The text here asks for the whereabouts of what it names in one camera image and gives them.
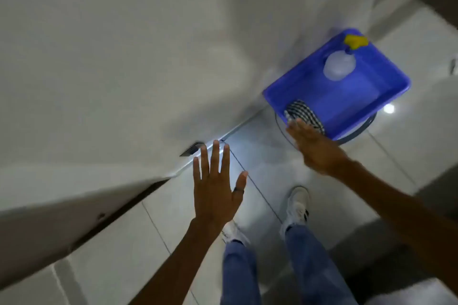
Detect blue jeans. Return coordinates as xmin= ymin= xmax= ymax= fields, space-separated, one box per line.
xmin=220 ymin=224 xmax=358 ymax=305

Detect person's left hand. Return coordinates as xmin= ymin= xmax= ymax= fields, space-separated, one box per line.
xmin=193 ymin=140 xmax=248 ymax=229

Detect person's right hand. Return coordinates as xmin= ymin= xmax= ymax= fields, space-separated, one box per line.
xmin=286 ymin=118 xmax=350 ymax=177

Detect person's right forearm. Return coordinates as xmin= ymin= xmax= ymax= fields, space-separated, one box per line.
xmin=331 ymin=158 xmax=458 ymax=296

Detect white right shoe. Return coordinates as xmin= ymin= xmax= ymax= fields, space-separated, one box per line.
xmin=280 ymin=186 xmax=310 ymax=238

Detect blue plastic tub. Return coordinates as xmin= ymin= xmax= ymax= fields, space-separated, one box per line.
xmin=263 ymin=28 xmax=411 ymax=141

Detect dark metal door bracket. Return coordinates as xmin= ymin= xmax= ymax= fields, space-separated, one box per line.
xmin=180 ymin=142 xmax=205 ymax=157

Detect white spray bottle yellow trigger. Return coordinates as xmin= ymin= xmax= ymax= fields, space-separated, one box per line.
xmin=323 ymin=34 xmax=369 ymax=82

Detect dark round stool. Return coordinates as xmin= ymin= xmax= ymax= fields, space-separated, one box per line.
xmin=275 ymin=112 xmax=377 ymax=147

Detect person's left forearm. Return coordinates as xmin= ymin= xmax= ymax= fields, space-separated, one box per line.
xmin=129 ymin=219 xmax=229 ymax=305

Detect white left shoe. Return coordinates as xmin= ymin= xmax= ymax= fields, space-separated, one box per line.
xmin=221 ymin=221 xmax=251 ymax=245

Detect white shoe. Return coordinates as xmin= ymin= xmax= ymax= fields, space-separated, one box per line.
xmin=221 ymin=221 xmax=251 ymax=245
xmin=280 ymin=186 xmax=310 ymax=238

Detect black white checked cloth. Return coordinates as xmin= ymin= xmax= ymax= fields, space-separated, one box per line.
xmin=284 ymin=100 xmax=326 ymax=135

